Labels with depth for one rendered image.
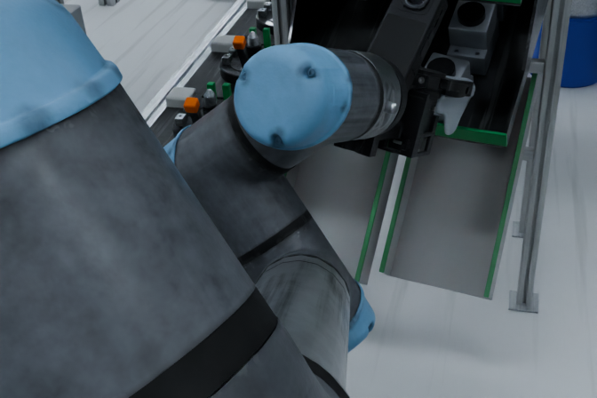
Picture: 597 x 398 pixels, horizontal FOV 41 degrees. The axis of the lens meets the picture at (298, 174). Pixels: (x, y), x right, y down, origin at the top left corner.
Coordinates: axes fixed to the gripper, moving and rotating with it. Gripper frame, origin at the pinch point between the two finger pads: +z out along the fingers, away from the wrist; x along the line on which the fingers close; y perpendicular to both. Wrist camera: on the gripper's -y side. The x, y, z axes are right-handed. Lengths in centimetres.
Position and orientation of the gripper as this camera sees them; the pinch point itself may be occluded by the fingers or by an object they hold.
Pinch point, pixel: (443, 76)
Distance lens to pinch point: 88.2
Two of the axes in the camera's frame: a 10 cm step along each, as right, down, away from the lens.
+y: -2.2, 9.5, 2.2
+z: 4.8, -0.9, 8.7
